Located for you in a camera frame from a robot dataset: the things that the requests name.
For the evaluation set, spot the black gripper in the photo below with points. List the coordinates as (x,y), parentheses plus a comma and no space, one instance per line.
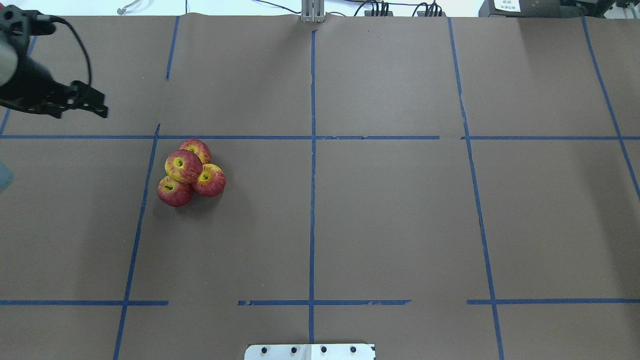
(31,82)

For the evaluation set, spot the red yellow apple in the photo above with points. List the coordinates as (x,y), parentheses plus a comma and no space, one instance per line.
(211,181)
(197,147)
(174,193)
(183,166)

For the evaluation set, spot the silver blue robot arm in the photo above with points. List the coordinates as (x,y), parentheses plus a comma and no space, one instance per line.
(10,53)

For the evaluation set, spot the silver reacher grabber tool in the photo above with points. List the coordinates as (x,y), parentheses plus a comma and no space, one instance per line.
(131,8)

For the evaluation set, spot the brown paper table cover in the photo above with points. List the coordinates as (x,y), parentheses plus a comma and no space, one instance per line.
(442,188)

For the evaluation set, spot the black box device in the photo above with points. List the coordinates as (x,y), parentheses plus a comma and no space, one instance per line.
(552,9)

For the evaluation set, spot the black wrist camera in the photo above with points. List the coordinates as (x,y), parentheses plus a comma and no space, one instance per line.
(22,24)

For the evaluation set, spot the aluminium frame post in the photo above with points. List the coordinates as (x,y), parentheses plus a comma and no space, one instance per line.
(313,11)

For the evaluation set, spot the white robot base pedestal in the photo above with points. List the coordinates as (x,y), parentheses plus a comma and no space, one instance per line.
(327,351)

